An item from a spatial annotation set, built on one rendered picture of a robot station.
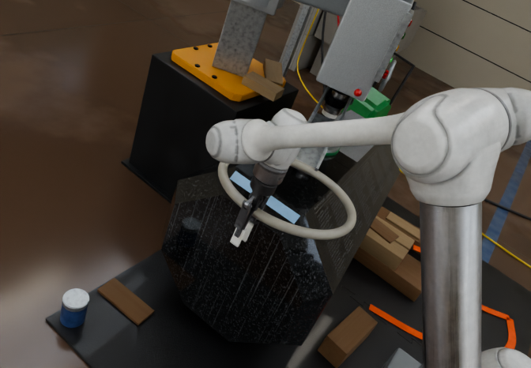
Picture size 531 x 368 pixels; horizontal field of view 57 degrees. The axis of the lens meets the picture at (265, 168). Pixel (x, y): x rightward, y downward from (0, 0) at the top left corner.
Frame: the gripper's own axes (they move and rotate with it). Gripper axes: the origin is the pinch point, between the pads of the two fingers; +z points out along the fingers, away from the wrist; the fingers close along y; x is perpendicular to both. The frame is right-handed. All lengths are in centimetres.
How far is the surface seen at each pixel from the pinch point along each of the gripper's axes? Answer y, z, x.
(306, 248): 34.8, 13.2, -12.8
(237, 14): 99, -36, 85
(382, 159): 122, -1, -9
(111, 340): 6, 85, 35
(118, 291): 24, 81, 51
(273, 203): 33.8, 4.9, 5.9
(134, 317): 19, 82, 36
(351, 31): 70, -57, 18
